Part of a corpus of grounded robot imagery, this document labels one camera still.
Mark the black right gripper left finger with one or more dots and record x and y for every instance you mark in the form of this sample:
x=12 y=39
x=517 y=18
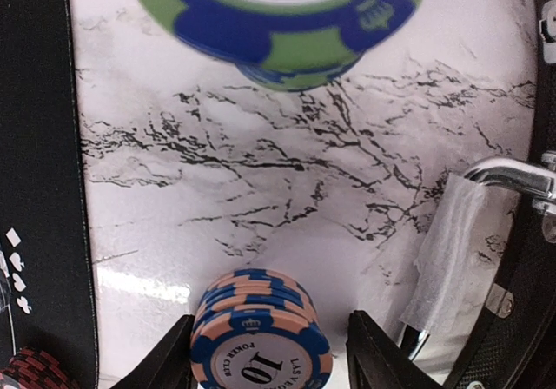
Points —
x=168 y=365

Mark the chrome case handle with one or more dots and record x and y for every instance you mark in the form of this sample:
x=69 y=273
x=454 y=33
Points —
x=521 y=177

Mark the green poker chip stack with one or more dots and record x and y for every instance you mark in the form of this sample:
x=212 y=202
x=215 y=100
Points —
x=285 y=45

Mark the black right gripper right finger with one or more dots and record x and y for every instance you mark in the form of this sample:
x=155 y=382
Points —
x=375 y=361

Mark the round black poker mat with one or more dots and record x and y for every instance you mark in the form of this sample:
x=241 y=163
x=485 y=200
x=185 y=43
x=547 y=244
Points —
x=47 y=287

